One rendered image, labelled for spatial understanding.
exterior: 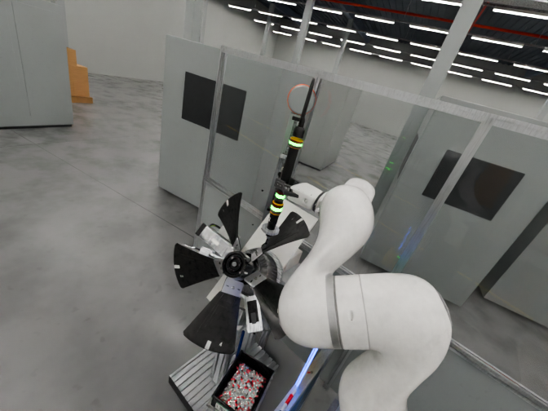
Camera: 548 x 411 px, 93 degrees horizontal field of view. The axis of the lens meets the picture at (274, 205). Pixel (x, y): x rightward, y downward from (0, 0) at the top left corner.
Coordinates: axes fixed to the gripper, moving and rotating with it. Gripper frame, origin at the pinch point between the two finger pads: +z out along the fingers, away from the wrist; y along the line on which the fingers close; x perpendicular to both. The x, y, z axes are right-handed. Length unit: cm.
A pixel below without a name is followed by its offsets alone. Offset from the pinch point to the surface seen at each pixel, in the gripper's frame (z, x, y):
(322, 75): 40, 38, 70
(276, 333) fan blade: -22, -50, -11
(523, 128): -55, 38, 71
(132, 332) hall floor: 86, -165, -12
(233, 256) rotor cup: 12.0, -40.7, -3.9
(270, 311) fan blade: -15, -47, -7
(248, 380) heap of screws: -19, -81, -13
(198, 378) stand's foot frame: 23, -157, 2
